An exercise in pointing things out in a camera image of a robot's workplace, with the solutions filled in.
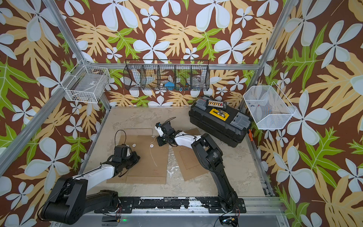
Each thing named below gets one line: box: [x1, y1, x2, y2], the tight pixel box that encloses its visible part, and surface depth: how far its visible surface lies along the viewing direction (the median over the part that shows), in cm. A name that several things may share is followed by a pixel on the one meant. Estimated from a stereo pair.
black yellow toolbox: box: [188, 96, 252, 149], surface depth 94 cm
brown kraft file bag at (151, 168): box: [125, 135, 170, 185], surface depth 90 cm
